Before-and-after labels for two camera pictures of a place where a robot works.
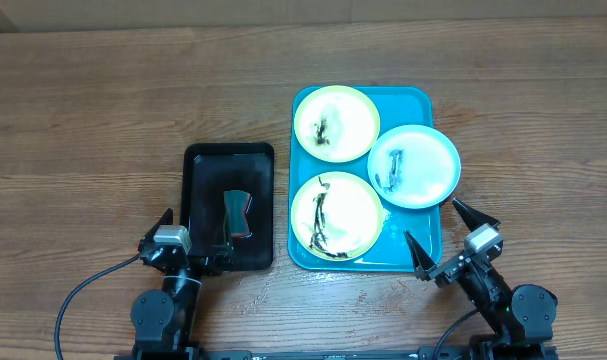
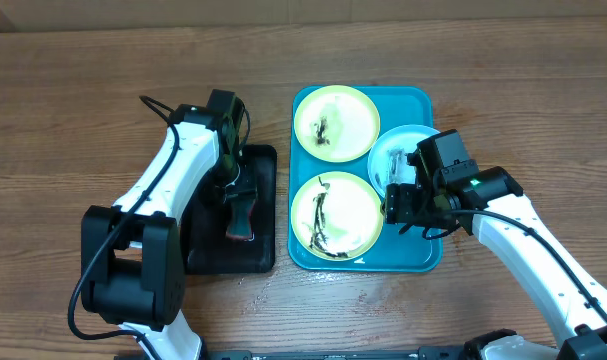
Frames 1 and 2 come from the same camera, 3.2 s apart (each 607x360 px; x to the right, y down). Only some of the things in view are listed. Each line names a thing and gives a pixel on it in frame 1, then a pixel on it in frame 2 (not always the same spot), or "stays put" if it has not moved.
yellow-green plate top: [337, 124] stays put
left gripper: [213, 266] -> [247, 188]
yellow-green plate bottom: [337, 216] stays put
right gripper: [425, 266] -> [400, 208]
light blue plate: [414, 166] stays put
